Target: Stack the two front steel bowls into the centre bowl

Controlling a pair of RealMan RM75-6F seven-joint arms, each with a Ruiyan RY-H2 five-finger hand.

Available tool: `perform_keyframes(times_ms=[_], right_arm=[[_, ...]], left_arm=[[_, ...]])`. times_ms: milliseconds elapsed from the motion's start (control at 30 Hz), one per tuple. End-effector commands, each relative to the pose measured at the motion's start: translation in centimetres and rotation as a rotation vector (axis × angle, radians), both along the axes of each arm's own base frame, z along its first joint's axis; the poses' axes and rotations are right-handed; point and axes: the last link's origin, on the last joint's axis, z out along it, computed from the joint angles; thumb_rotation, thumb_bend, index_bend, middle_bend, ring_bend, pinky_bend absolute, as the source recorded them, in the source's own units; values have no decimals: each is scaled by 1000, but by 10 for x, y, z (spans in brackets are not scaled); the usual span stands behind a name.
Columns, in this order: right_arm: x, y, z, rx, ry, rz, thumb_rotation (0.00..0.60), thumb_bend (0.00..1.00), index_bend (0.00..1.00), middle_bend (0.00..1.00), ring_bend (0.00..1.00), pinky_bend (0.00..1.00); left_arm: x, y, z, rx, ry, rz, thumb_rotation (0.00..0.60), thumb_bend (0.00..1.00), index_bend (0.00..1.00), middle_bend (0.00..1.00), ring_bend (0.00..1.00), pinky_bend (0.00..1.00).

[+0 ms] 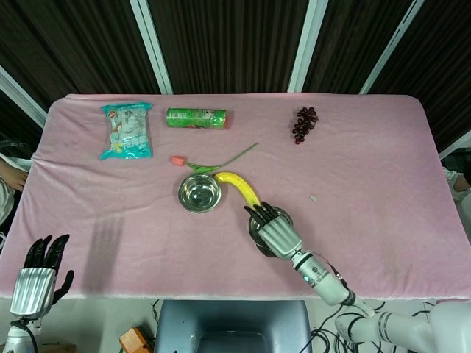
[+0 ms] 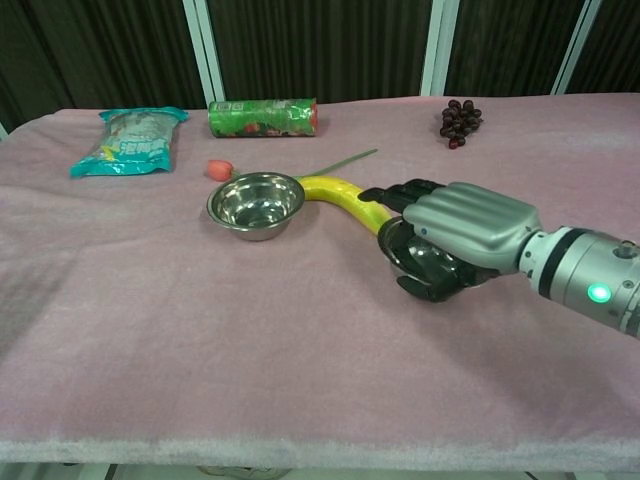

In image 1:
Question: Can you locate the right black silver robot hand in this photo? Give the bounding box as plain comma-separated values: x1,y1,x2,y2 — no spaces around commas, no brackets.
243,201,303,260

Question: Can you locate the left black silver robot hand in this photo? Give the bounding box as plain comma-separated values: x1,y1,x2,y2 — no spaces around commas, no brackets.
10,233,75,319

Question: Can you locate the yellow banana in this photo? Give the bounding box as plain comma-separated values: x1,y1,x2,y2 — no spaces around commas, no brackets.
214,171,263,209

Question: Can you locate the pink tablecloth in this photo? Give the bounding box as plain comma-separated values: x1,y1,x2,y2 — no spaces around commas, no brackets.
0,93,471,301

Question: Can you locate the orange device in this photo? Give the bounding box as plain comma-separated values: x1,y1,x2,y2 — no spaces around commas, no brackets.
118,326,157,353

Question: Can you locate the dark red grape bunch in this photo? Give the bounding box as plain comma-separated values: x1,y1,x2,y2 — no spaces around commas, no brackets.
292,106,320,146

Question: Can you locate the person in grey clothing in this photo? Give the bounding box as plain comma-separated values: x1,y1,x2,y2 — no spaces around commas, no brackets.
0,141,32,227

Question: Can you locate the pink tulip with green stem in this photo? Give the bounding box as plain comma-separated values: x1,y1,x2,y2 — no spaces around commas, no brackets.
169,142,261,176

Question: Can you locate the green chips can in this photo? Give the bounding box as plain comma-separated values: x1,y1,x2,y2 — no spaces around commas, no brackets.
166,107,231,131

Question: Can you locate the teal snack bag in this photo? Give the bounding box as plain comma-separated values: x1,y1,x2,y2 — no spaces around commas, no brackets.
99,101,154,162

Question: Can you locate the person in white clothing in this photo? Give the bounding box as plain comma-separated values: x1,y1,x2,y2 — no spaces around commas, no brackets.
442,167,471,202

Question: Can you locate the black cable bundle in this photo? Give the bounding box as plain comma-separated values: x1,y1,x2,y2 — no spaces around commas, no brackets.
311,299,439,353

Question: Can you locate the white partition frame post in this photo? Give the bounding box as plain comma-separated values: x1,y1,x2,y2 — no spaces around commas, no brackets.
286,0,329,93
359,0,425,96
0,65,49,128
129,0,174,96
437,128,471,160

